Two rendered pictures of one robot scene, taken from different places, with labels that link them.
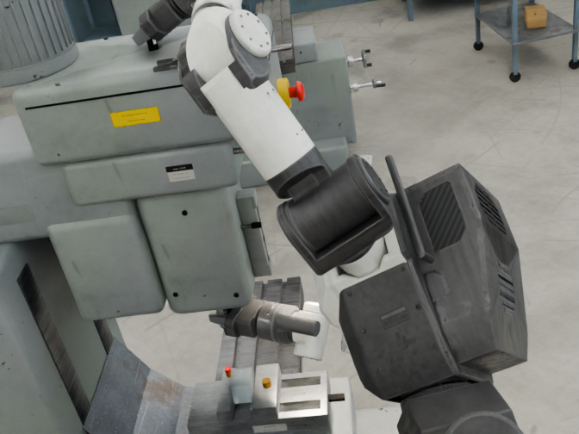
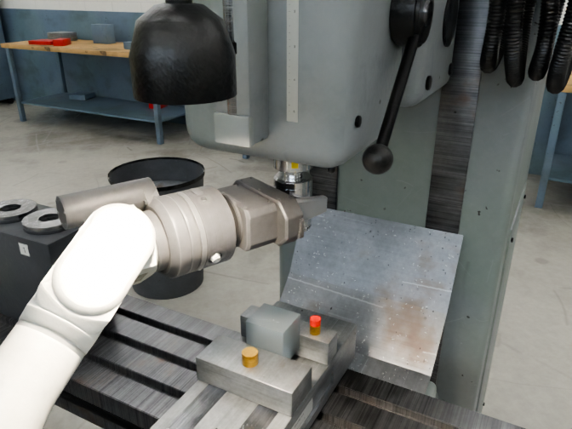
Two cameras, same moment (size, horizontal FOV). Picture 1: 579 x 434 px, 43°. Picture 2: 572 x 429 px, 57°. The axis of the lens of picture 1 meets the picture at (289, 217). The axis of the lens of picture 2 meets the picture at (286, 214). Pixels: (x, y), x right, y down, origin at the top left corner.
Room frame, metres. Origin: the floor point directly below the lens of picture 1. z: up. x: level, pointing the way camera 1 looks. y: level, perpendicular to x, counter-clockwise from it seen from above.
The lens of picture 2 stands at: (1.57, -0.38, 1.48)
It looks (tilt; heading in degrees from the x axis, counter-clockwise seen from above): 24 degrees down; 110
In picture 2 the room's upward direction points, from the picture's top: straight up
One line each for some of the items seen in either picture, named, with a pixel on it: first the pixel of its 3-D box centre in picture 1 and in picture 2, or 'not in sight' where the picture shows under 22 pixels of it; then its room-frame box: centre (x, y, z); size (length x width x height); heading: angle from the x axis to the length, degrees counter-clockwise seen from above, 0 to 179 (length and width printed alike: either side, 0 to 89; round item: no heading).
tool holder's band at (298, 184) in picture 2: not in sight; (293, 179); (1.38, 0.19, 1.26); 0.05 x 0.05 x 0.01
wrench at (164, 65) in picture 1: (222, 56); not in sight; (1.24, 0.06, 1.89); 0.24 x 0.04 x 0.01; 81
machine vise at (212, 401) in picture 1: (259, 401); (263, 381); (1.34, 0.17, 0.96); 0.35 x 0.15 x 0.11; 82
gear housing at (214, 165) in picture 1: (160, 148); not in sight; (1.38, 0.23, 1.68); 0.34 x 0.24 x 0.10; 82
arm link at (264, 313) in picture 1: (259, 319); (230, 221); (1.33, 0.11, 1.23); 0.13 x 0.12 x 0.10; 147
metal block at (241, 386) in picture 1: (243, 385); (273, 334); (1.35, 0.19, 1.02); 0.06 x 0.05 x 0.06; 172
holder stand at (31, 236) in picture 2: not in sight; (39, 261); (0.84, 0.27, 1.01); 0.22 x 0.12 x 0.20; 174
